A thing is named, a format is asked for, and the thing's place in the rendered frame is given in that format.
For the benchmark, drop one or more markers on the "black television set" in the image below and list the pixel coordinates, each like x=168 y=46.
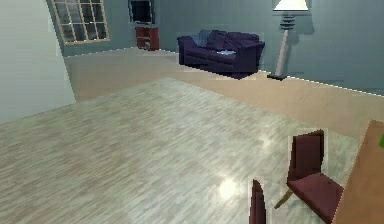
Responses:
x=141 y=11

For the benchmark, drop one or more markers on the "dark purple sofa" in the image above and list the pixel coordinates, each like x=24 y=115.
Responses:
x=222 y=52

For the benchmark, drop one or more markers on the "pale flat object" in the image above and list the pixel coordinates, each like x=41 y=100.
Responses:
x=226 y=52

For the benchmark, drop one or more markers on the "blue sofa pillow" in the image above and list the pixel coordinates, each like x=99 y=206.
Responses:
x=201 y=38

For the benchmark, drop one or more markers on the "red television stand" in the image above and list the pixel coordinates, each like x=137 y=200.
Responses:
x=147 y=37

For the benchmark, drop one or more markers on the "white floor lamp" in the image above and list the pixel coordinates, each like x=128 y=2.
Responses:
x=286 y=30

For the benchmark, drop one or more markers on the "brown wooden table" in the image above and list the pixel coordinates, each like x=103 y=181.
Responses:
x=364 y=181

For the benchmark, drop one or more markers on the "green object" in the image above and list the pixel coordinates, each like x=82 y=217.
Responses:
x=382 y=140

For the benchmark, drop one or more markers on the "window with beige frame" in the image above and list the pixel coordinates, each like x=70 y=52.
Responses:
x=81 y=20

